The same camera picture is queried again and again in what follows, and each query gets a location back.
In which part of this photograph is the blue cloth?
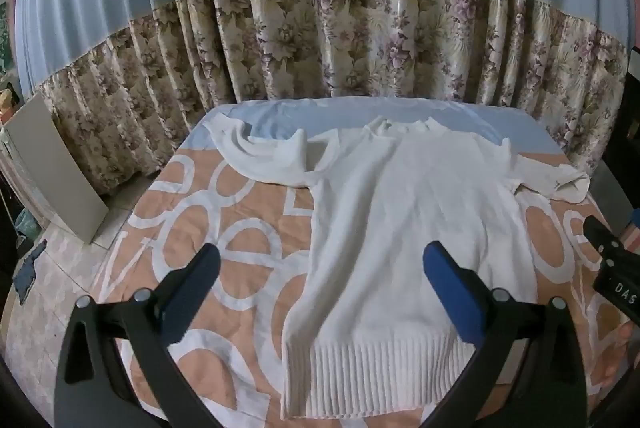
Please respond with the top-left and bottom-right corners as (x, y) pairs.
(14, 241), (48, 304)

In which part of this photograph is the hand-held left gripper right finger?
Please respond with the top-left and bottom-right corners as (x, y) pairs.
(422, 241), (589, 428)

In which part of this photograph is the orange and blue printed blanket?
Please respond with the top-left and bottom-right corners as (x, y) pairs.
(87, 98), (640, 428)

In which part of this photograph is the grey flat board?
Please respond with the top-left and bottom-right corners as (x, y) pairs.
(2, 91), (109, 245)

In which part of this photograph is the white knit sweater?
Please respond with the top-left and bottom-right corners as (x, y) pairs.
(205, 114), (591, 421)

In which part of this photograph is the teal plastic basket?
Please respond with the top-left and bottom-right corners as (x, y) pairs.
(14, 208), (39, 239)

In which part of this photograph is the blue floral curtain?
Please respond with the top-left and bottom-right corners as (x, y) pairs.
(14, 0), (632, 196)

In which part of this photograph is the person's right hand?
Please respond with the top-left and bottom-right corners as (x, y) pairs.
(595, 319), (640, 401)

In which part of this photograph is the dark furniture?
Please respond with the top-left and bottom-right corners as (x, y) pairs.
(595, 108), (640, 231)

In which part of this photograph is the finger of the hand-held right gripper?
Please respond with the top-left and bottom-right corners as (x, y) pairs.
(584, 215), (627, 267)

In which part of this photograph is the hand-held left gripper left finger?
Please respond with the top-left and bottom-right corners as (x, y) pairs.
(54, 242), (222, 428)

